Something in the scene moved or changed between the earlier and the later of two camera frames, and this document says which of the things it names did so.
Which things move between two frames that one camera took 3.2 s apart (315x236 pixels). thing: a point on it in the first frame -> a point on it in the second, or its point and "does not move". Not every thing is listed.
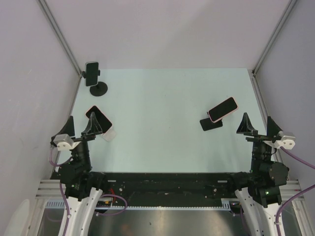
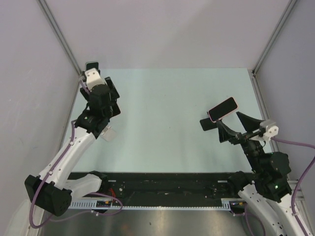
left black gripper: x=93 y=128 -> x=113 y=93
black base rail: x=167 y=186 does not move
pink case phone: x=223 y=109 does not move
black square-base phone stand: x=207 y=124 does not move
